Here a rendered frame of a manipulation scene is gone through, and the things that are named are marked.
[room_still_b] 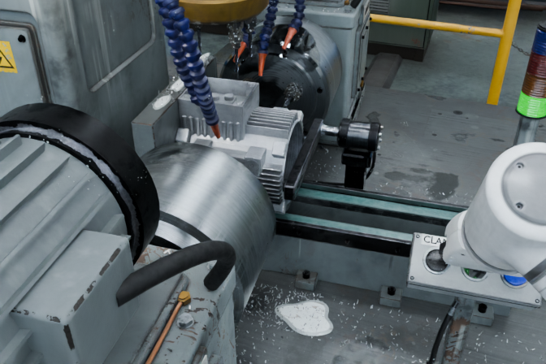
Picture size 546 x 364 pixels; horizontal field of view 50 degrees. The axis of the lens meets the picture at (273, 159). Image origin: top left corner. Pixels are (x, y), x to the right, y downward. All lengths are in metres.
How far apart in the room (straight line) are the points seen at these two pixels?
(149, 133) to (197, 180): 0.21
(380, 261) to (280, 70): 0.45
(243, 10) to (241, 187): 0.28
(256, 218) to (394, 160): 0.76
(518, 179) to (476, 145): 1.15
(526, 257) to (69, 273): 0.36
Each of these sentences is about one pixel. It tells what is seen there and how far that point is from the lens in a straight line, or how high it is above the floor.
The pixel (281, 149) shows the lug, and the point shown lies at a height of 1.08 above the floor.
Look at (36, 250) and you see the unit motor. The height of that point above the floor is 1.32.
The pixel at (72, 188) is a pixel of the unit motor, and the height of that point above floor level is 1.33.
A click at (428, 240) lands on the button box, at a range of 0.84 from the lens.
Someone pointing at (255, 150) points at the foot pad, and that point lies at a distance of 1.01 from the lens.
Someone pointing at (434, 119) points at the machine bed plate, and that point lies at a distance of 1.75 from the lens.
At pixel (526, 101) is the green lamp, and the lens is 1.31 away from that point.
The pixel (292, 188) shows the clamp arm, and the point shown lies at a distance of 1.00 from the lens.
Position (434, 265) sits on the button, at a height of 1.07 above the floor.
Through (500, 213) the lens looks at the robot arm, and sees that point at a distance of 0.50.
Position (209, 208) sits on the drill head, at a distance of 0.76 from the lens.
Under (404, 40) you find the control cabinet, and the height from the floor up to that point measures 0.15.
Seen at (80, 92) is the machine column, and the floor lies 1.19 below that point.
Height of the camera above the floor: 1.60
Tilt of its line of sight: 32 degrees down
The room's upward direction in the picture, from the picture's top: straight up
